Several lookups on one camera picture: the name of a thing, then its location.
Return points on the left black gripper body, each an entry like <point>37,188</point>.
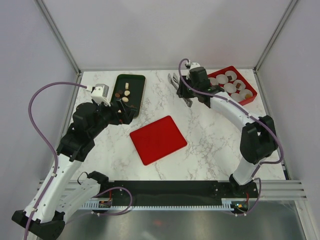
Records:
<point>107,115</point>

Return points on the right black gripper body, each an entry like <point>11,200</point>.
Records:
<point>183,93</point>

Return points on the metal tongs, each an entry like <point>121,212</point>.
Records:
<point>173,80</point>

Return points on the dark green tray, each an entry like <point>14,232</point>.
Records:
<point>136,88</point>

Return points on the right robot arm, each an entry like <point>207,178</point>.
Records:
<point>258,135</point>

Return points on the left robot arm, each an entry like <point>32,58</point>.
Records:
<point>48,213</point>

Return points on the beige oval chocolate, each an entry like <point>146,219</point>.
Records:
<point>125,99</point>

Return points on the white heart chocolate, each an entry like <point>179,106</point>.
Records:
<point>127,92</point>

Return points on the red chocolate box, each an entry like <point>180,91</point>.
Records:
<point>232,82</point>

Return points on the red box lid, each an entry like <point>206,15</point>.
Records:
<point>157,140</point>

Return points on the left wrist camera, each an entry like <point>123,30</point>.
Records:
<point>100,94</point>

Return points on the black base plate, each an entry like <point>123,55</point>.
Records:
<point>184,192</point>

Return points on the white cable duct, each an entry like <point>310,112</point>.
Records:
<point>225,205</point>

